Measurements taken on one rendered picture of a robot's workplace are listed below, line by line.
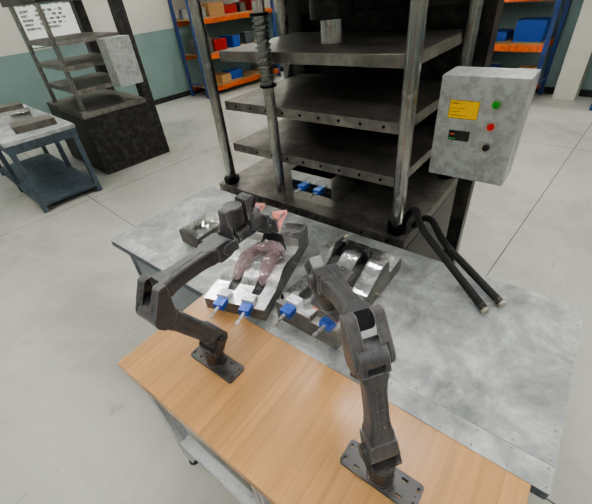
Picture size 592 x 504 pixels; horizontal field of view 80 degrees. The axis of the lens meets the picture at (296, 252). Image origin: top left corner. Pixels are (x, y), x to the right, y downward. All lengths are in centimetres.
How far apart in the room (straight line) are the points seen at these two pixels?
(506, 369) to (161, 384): 109
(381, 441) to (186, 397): 62
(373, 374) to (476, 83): 115
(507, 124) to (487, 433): 105
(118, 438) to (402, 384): 157
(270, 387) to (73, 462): 137
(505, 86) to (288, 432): 135
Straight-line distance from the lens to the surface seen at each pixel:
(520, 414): 123
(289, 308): 123
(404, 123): 154
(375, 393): 81
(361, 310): 74
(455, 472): 110
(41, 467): 241
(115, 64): 506
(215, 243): 102
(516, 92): 155
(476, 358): 130
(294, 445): 109
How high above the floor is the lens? 179
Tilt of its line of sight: 37 degrees down
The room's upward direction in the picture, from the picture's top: 6 degrees counter-clockwise
